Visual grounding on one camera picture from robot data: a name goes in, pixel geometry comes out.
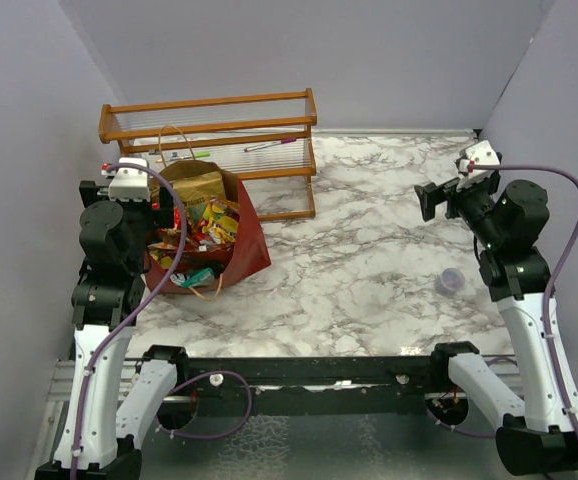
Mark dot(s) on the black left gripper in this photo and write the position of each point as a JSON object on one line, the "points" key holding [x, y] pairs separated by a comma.
{"points": [[160, 216]]}

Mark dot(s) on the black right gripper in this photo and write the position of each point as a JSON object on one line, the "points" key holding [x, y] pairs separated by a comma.
{"points": [[431, 194]]}

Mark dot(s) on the gold teal kettle chips bag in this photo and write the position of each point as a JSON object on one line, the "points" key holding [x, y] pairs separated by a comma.
{"points": [[197, 190]]}

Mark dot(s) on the Fox's fruit candy bag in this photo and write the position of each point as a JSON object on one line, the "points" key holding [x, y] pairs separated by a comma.
{"points": [[219, 222]]}

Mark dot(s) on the teal white snack pouch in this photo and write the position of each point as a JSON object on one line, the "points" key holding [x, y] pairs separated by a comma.
{"points": [[194, 278]]}

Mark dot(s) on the red cookie snack packet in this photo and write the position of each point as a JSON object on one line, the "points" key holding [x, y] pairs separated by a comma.
{"points": [[170, 239]]}

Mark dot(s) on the orange snack packet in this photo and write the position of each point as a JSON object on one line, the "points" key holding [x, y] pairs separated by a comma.
{"points": [[164, 258]]}

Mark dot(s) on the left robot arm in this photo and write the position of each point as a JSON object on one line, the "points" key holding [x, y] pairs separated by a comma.
{"points": [[103, 432]]}

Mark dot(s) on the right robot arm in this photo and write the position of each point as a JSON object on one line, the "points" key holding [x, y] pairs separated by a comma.
{"points": [[536, 432]]}

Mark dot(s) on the brown red paper bag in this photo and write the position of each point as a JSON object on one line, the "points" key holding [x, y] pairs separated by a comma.
{"points": [[249, 254]]}

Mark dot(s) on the small purple lidded cup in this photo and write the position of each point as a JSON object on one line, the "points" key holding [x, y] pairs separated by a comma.
{"points": [[449, 282]]}

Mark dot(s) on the green marker pen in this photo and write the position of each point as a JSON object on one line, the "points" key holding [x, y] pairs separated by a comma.
{"points": [[176, 157]]}

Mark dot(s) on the purple marker pen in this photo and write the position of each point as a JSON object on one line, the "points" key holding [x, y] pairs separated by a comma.
{"points": [[269, 144]]}

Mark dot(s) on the orange wooden rack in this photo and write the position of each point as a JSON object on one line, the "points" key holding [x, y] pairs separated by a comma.
{"points": [[224, 126]]}

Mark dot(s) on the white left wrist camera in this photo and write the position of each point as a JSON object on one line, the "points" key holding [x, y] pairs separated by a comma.
{"points": [[126, 183]]}

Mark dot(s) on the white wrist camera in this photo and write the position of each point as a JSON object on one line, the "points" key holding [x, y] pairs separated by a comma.
{"points": [[126, 183], [476, 163]]}

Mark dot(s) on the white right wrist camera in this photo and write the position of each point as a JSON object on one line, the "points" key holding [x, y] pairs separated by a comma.
{"points": [[476, 163]]}

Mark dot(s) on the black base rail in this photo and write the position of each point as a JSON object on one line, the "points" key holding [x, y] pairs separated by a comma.
{"points": [[307, 386]]}

